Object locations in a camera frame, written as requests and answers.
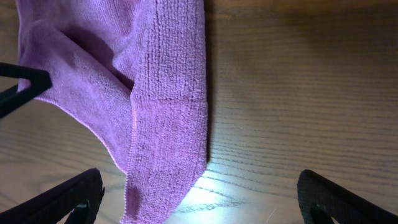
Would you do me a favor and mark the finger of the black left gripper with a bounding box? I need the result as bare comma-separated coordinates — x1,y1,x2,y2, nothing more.
0,62,53,119

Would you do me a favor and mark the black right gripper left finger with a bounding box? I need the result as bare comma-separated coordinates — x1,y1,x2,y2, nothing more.
1,168,104,224

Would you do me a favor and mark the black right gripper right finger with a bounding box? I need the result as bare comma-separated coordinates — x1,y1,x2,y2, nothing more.
297,169,397,224

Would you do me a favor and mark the purple microfiber cloth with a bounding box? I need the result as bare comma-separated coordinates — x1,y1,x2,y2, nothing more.
17,0,208,223

